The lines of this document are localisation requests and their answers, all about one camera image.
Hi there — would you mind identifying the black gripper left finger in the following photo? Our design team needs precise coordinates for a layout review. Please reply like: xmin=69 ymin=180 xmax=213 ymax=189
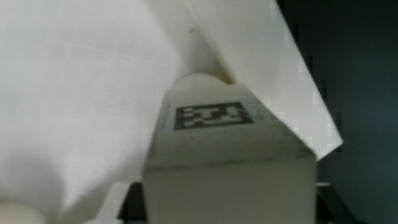
xmin=117 ymin=182 xmax=148 ymax=224

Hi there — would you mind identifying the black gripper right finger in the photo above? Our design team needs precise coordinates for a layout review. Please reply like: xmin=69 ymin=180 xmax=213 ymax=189
xmin=316 ymin=183 xmax=355 ymax=224

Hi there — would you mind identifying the white table leg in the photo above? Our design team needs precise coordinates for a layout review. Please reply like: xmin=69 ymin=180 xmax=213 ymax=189
xmin=142 ymin=74 xmax=316 ymax=224

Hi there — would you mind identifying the white square tabletop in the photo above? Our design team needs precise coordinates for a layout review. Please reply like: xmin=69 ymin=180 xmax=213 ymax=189
xmin=0 ymin=0 xmax=343 ymax=224

